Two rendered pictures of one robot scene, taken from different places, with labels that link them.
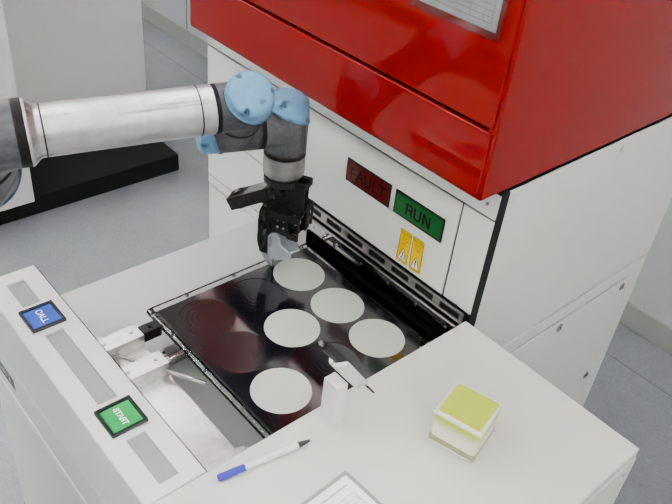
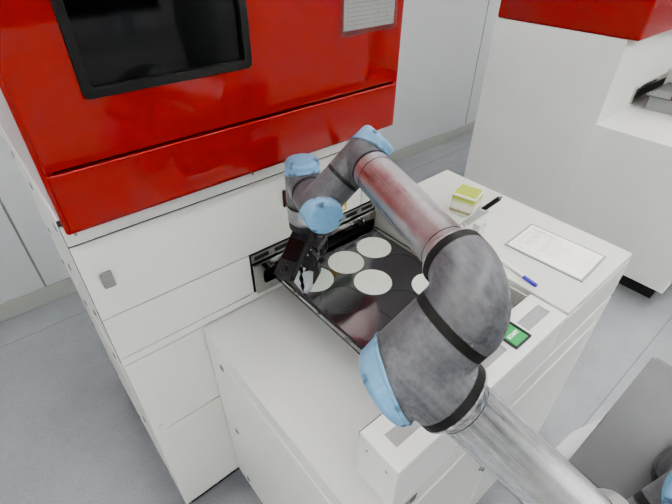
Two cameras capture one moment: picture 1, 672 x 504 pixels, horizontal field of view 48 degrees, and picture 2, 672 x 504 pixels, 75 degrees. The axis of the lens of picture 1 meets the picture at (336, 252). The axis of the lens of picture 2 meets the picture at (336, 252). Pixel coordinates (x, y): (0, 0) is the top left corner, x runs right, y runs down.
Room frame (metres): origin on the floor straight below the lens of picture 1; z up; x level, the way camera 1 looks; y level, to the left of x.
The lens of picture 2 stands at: (1.04, 0.94, 1.67)
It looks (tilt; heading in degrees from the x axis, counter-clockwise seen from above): 38 degrees down; 275
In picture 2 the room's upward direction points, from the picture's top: 1 degrees clockwise
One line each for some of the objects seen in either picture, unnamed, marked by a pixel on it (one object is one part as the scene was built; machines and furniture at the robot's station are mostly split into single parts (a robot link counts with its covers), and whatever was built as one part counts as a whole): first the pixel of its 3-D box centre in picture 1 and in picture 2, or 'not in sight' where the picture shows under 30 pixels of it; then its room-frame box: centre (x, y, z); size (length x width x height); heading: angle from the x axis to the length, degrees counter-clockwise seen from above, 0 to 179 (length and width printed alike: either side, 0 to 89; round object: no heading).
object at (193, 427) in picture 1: (168, 413); not in sight; (0.82, 0.24, 0.87); 0.36 x 0.08 x 0.03; 45
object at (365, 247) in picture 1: (377, 256); (317, 229); (1.18, -0.08, 0.96); 0.44 x 0.01 x 0.02; 45
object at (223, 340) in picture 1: (292, 328); (372, 282); (1.02, 0.06, 0.90); 0.34 x 0.34 x 0.01; 45
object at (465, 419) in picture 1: (464, 422); (466, 201); (0.75, -0.21, 1.00); 0.07 x 0.07 x 0.07; 60
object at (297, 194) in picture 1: (285, 202); (306, 240); (1.18, 0.10, 1.05); 0.09 x 0.08 x 0.12; 72
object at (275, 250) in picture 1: (277, 252); (313, 276); (1.17, 0.11, 0.95); 0.06 x 0.03 x 0.09; 72
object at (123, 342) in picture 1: (118, 344); not in sight; (0.93, 0.35, 0.89); 0.08 x 0.03 x 0.03; 135
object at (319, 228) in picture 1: (371, 283); (319, 248); (1.17, -0.08, 0.89); 0.44 x 0.02 x 0.10; 45
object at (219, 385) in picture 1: (206, 371); not in sight; (0.89, 0.19, 0.90); 0.38 x 0.01 x 0.01; 45
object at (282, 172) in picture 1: (284, 162); (302, 212); (1.19, 0.11, 1.13); 0.08 x 0.08 x 0.05
